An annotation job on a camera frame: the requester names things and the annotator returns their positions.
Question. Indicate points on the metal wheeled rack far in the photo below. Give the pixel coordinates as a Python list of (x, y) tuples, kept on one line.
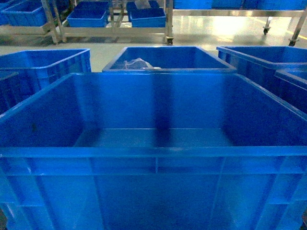
[(58, 28)]

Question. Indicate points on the blue bin shelf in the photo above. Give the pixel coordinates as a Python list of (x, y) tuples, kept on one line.
[(89, 14), (150, 15)]

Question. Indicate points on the metal wheeled rack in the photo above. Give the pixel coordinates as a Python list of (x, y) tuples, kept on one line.
[(58, 28), (254, 8)]

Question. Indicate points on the metal wheeled rack right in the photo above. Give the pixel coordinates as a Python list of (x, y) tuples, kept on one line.
[(254, 8)]

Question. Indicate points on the blue bin far shelf centre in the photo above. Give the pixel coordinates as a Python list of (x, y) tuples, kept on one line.
[(89, 14)]

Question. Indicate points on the blue crate far centre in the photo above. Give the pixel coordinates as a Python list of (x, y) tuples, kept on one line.
[(171, 59)]

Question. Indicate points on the blue crate right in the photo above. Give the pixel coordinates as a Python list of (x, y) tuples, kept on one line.
[(281, 70)]

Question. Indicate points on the large blue plastic crate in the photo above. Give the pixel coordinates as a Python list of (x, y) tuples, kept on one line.
[(153, 151)]

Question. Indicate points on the clear plastic bag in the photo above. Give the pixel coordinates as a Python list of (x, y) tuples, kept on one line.
[(138, 63)]

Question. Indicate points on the blue bin on far shelf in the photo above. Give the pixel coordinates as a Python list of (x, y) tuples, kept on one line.
[(25, 13)]

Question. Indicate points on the blue crate left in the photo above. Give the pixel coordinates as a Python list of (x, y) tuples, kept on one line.
[(24, 73)]

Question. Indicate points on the blue bin far shelf right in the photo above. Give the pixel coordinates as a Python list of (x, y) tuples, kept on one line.
[(150, 15)]

